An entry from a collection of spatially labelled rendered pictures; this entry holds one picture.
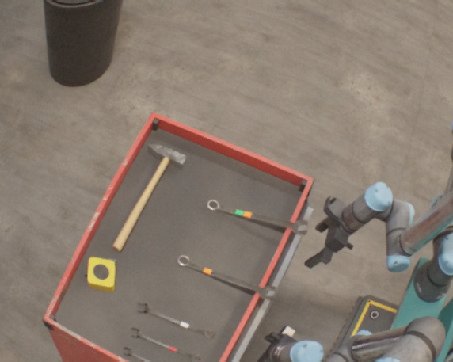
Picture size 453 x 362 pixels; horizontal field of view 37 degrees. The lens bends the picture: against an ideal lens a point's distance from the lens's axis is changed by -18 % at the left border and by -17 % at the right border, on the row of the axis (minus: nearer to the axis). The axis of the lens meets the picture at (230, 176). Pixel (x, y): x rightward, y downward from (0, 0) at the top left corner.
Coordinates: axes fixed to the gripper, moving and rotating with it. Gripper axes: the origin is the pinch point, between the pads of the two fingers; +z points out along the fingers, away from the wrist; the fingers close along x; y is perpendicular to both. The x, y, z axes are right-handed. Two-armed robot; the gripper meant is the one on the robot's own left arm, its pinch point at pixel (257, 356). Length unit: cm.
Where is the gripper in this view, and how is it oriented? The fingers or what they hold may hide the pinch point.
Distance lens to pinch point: 205.5
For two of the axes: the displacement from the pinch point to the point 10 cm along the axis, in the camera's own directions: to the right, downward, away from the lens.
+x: -5.4, 7.4, -4.0
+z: -3.8, 2.1, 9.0
